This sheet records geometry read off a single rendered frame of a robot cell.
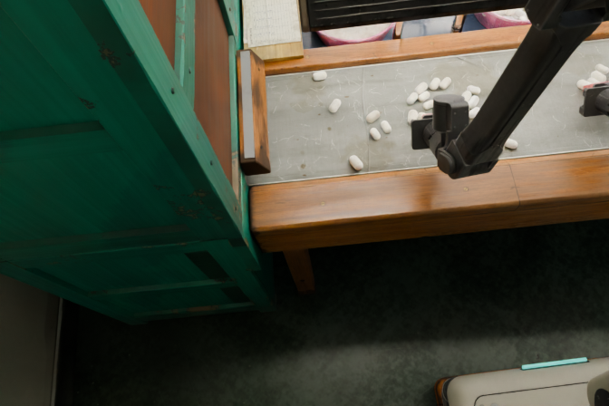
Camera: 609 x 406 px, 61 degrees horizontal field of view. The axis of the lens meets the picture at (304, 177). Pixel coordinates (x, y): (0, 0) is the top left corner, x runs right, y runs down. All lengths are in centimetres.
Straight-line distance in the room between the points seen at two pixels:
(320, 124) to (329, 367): 89
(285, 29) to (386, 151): 42
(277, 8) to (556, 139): 76
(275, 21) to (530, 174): 73
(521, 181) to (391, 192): 28
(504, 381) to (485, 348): 30
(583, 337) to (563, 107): 90
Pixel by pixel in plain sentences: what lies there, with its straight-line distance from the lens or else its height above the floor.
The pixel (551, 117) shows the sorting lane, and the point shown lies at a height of 74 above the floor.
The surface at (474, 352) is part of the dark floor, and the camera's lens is 188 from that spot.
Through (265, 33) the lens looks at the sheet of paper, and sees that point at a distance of 138.
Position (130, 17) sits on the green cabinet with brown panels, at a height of 145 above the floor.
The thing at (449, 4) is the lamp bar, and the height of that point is 107.
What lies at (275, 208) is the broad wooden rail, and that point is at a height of 76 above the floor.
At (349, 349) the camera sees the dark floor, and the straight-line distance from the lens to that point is 183.
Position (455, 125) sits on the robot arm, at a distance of 97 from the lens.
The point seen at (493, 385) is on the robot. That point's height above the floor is 28.
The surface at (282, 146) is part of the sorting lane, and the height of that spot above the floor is 74.
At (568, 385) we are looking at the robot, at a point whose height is 28.
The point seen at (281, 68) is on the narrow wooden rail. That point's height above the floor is 76.
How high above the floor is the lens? 182
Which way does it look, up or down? 65 degrees down
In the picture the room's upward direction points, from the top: 9 degrees counter-clockwise
